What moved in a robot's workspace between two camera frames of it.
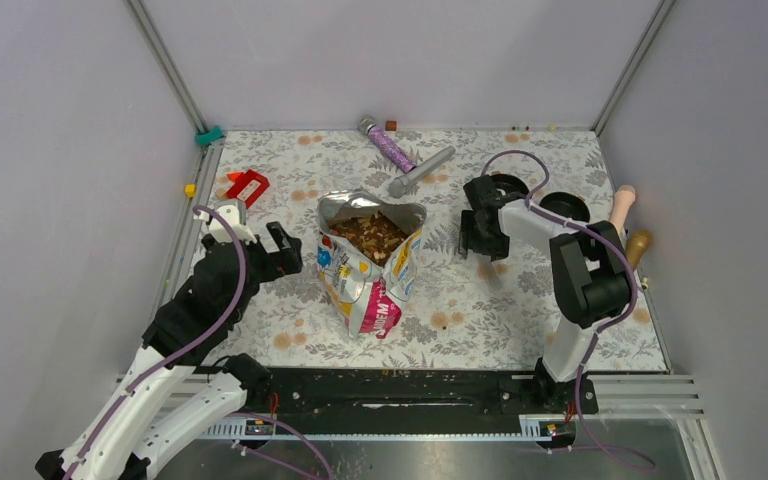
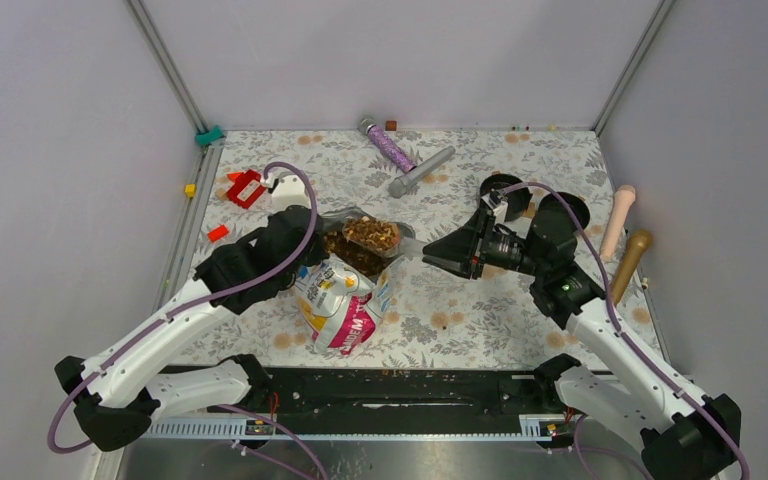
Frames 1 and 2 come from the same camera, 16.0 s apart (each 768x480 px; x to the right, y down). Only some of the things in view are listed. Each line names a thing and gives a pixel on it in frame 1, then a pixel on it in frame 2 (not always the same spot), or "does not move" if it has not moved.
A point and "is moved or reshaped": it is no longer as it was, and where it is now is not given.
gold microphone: x=637 y=245 does not move
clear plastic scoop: x=489 y=276 -> x=381 y=237
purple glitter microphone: x=376 y=133 does not move
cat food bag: x=367 y=255 is moved or reshaped
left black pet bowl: x=509 y=186 does not move
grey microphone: x=398 y=185 does not move
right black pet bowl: x=568 y=204 does not move
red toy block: x=244 y=181 does not move
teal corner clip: x=203 y=138 does not move
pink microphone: x=624 y=199 does not move
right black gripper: x=468 y=240 -> x=466 y=249
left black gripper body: x=263 y=266 -> x=318 y=254
